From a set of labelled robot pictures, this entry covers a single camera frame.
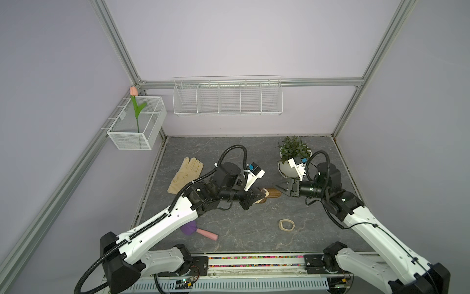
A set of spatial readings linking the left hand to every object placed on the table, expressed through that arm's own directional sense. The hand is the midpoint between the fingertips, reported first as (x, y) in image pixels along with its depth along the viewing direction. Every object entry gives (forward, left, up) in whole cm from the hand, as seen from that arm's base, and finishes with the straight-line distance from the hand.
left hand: (263, 197), depth 65 cm
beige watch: (+1, -1, 0) cm, 1 cm away
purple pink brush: (-1, +32, -24) cm, 40 cm away
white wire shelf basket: (+60, -6, +2) cm, 61 cm away
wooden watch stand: (+3, -4, -3) cm, 6 cm away
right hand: (+5, -5, 0) cm, 7 cm away
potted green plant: (+30, -20, -8) cm, 37 cm away
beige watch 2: (-4, -10, -24) cm, 26 cm away
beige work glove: (+31, +35, -26) cm, 53 cm away
